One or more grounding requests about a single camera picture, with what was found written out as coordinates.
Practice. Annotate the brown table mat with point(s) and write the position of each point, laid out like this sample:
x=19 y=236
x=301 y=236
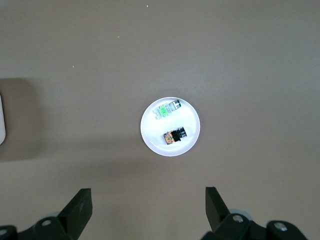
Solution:
x=237 y=55

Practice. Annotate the pale pink round plate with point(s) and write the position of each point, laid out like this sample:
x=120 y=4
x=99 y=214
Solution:
x=155 y=135

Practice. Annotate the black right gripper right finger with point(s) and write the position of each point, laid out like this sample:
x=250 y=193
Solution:
x=217 y=215

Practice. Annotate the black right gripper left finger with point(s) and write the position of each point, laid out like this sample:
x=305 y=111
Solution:
x=75 y=212

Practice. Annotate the white lidded storage box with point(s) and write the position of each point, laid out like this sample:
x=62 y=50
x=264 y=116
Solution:
x=2 y=120

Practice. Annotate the green grey switch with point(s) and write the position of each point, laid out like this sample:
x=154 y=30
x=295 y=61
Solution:
x=165 y=110

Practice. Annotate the black orange toy car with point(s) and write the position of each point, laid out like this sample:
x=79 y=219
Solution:
x=173 y=137

